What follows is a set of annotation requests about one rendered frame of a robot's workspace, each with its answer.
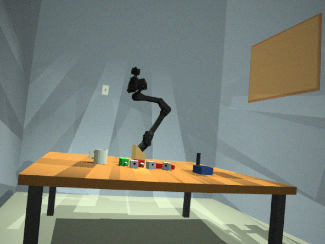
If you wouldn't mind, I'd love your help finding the red tray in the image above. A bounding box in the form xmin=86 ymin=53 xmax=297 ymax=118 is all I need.
xmin=156 ymin=163 xmax=175 ymax=170

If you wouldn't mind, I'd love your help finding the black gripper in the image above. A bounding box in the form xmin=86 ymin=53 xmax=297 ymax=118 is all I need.
xmin=127 ymin=66 xmax=140 ymax=91

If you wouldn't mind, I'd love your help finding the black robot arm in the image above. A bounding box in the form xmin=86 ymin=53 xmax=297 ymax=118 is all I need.
xmin=127 ymin=78 xmax=171 ymax=152

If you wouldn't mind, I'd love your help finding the blue rectangular box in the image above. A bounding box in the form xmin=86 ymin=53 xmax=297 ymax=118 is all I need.
xmin=193 ymin=165 xmax=214 ymax=175

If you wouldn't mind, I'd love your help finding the red block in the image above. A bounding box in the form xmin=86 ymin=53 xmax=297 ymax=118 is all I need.
xmin=134 ymin=159 xmax=144 ymax=168

